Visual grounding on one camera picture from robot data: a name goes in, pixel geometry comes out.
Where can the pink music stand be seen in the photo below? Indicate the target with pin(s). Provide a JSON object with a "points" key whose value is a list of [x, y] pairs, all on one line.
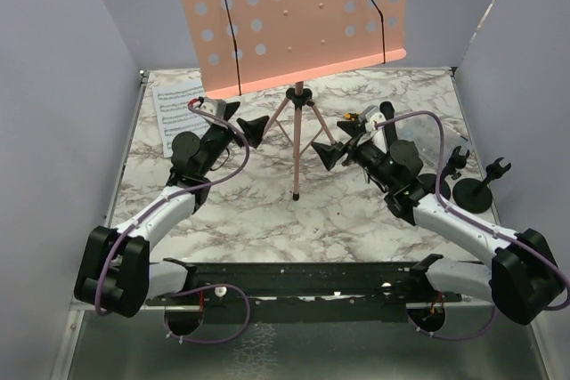
{"points": [[245, 46]]}

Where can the clear plastic parts box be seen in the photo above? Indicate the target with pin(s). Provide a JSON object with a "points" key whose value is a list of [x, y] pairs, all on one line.
{"points": [[424, 132]]}

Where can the black microphone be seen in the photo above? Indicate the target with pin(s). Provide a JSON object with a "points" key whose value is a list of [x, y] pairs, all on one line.
{"points": [[389, 130]]}

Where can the black stand of white microphone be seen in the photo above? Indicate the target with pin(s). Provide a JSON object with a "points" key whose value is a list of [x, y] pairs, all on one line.
{"points": [[456, 161]]}

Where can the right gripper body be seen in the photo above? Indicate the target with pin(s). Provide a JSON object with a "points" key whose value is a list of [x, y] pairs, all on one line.
{"points": [[365, 155]]}

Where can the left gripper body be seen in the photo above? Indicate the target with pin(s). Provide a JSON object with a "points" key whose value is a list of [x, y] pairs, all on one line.
{"points": [[218, 139]]}

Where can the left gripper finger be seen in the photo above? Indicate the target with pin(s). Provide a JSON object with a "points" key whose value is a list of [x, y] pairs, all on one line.
{"points": [[230, 108], [253, 130]]}

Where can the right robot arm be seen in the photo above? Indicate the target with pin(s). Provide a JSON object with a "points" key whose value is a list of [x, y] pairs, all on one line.
{"points": [[515, 271]]}

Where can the sheet music page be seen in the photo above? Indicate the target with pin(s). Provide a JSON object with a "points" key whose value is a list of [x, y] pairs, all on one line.
{"points": [[171, 105]]}

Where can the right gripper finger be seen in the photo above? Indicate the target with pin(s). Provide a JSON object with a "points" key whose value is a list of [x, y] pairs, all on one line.
{"points": [[353, 128], [329, 154]]}

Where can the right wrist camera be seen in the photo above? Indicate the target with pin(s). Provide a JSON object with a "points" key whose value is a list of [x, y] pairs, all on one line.
{"points": [[370, 117]]}

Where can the white microphone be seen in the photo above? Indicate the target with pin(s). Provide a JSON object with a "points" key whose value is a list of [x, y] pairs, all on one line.
{"points": [[379, 140]]}

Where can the yellow black T-handle hex key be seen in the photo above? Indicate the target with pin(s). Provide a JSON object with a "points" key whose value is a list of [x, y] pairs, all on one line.
{"points": [[352, 118]]}

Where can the black mounting rail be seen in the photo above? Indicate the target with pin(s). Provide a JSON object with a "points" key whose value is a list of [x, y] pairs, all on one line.
{"points": [[285, 292]]}

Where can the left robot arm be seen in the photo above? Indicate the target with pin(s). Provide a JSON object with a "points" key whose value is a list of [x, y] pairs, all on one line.
{"points": [[151, 220]]}

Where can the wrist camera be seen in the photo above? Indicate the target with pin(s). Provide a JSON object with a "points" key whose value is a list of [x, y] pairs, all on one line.
{"points": [[213, 107], [370, 117]]}

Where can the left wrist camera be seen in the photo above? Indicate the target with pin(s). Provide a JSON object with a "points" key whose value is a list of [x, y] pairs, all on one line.
{"points": [[213, 107]]}

